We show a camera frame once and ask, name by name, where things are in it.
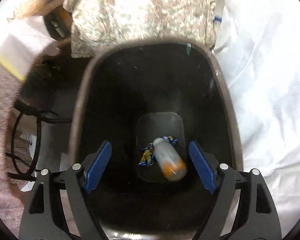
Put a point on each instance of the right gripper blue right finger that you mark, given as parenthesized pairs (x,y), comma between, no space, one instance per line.
(256,216)

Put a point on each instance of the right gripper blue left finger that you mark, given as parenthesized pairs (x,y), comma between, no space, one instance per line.
(43,216)

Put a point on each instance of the clear plastic bottle orange residue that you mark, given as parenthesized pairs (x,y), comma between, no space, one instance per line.
(172,166)

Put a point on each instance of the dark brown trash bin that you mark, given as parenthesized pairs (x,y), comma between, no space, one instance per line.
(133,94)

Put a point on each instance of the crumpled blue yellow wrapper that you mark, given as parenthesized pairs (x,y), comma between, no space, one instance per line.
(148,151)

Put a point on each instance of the purple striped tablecloth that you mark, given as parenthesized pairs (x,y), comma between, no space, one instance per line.
(21,44)

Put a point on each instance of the white cloth cover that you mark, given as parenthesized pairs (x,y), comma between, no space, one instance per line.
(258,50)

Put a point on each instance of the floral patterned cloth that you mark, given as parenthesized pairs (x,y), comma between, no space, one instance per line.
(98,25)

